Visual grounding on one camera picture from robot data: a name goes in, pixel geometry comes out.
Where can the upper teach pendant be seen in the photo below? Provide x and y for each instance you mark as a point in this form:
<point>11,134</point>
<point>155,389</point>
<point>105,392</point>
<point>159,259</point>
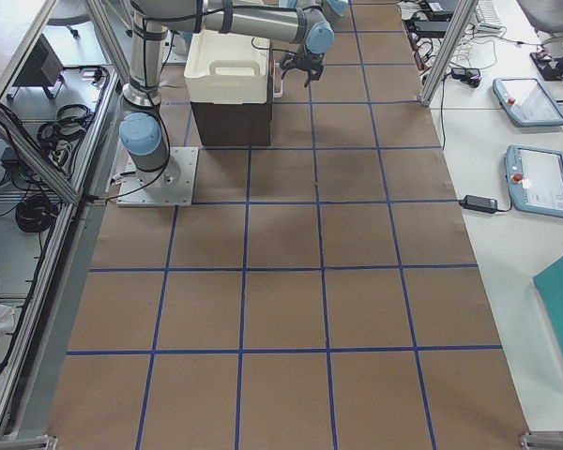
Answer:
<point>527,102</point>

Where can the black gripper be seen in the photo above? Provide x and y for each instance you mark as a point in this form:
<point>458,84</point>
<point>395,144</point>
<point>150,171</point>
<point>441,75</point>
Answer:
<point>311,63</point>

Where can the white plastic bin top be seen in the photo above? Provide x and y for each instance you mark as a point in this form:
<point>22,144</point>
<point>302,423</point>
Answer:
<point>227,69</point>

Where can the aluminium frame post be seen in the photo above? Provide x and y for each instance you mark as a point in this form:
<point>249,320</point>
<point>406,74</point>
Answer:
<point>457,25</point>

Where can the black power adapter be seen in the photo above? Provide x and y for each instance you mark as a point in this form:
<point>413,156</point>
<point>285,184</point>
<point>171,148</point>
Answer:
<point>479,204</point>

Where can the teach pendant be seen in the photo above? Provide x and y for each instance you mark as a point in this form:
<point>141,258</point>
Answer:
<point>527,102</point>
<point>535,180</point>

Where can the dark wooden cabinet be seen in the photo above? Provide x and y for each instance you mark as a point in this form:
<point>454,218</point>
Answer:
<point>233,125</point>

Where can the lower teach pendant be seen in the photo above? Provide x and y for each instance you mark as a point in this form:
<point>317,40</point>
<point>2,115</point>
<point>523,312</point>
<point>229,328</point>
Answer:
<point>535,180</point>

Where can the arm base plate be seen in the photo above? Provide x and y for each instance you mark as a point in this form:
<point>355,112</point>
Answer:
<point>173,187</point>

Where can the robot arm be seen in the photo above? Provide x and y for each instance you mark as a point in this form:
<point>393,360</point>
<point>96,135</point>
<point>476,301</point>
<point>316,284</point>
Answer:
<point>291,26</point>

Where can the wooden drawer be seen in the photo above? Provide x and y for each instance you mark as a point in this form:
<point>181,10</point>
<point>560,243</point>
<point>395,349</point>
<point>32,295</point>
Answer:
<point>277,81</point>

